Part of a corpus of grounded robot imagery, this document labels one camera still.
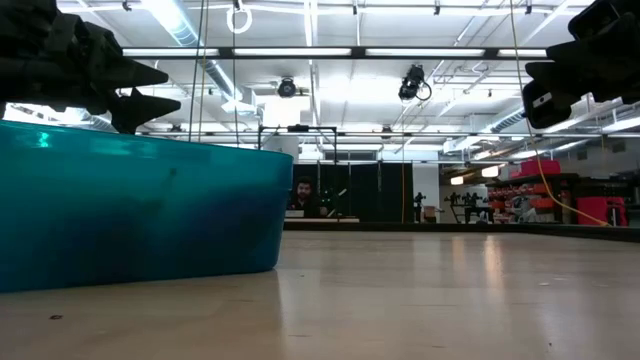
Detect round black ceiling fixture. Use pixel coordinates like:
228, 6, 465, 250
276, 76, 299, 100

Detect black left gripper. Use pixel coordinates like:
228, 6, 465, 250
0, 0, 183, 136

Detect silver ceiling duct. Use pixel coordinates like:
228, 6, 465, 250
142, 0, 247, 102

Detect yellow hanging cable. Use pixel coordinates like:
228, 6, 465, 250
508, 0, 612, 228

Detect black table edge rail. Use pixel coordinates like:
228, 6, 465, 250
283, 220, 640, 244

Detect red storage bin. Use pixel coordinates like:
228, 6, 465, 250
575, 195, 630, 228

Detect shelf with red bins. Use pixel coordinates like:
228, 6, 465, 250
486, 158, 582, 225

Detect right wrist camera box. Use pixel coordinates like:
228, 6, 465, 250
567, 0, 625, 42

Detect person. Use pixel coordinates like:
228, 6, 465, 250
286, 176, 330, 219

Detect white hanging ring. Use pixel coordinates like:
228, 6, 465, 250
225, 3, 254, 36

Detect black partition curtain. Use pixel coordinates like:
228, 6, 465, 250
291, 161, 416, 224

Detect blue plastic tupperware container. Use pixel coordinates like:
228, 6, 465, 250
0, 119, 295, 294

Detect overhead frame light bar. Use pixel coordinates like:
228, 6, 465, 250
121, 45, 551, 62

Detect black overhead camera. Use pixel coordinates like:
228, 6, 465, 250
397, 63, 433, 103

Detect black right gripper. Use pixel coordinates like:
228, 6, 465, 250
520, 12, 640, 131

